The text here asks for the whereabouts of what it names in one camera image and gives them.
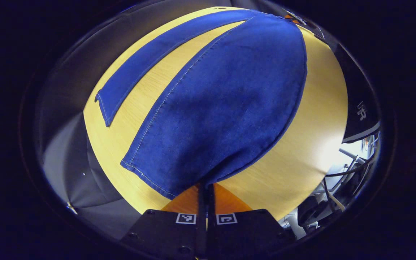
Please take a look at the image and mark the blue denim jeans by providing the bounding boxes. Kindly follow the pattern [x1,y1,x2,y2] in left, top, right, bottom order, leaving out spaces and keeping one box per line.
[95,9,308,200]

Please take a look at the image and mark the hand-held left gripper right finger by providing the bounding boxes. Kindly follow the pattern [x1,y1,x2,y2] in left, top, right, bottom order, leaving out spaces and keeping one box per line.
[207,182,296,260]

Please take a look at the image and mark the white table leg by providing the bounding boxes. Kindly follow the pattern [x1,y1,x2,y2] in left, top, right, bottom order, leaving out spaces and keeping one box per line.
[282,211,308,239]

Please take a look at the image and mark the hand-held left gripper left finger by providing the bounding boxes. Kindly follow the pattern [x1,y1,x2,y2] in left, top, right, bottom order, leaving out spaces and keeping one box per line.
[121,182,207,260]

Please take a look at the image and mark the black cable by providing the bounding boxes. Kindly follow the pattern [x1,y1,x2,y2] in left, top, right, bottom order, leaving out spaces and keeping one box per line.
[324,153,379,178]

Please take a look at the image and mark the dark cloth with white print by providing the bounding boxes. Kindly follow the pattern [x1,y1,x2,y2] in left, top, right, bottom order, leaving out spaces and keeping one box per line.
[333,36,381,143]

